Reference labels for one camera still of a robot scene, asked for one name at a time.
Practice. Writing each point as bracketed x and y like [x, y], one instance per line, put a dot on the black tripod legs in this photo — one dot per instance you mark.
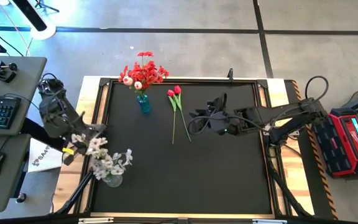
[47, 6]

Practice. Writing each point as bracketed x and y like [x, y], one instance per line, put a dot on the blue textured glass vase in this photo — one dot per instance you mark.
[144, 104]

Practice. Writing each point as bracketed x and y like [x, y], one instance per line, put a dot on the black aluminium table frame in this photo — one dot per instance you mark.
[182, 81]

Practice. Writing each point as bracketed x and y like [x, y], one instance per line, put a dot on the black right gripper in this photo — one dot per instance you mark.
[233, 123]

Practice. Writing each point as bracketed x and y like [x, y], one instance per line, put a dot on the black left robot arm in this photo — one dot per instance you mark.
[56, 115]

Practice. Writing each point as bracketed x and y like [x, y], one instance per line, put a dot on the black frame clamp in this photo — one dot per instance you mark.
[230, 74]

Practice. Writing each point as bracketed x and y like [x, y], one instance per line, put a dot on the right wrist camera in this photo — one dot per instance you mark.
[219, 123]

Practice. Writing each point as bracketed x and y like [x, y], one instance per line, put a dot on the red and black toolbox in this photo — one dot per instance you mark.
[343, 146]

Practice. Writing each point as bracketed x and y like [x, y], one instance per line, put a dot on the white printed bag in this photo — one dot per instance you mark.
[42, 160]

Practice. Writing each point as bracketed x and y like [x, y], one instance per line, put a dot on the black mat with hazard stripe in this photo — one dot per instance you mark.
[306, 186]

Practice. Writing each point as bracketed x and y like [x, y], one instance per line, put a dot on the yellow tape tag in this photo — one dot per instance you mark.
[68, 151]

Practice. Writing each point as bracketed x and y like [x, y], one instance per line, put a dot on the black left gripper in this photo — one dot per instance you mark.
[93, 130]

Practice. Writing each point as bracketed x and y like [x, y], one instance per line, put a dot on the black table mat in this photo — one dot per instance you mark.
[197, 186]

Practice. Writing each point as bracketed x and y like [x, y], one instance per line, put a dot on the white artificial flower bunch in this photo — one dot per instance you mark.
[95, 143]
[107, 163]

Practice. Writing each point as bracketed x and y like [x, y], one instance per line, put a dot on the clear glass vase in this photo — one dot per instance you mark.
[113, 181]

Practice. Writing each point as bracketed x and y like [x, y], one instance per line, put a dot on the white stand with black pole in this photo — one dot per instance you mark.
[43, 32]

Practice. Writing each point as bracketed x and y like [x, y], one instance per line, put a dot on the silver metal bracket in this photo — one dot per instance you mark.
[95, 220]
[269, 221]

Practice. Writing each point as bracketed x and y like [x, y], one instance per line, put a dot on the black desk knob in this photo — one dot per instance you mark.
[20, 198]

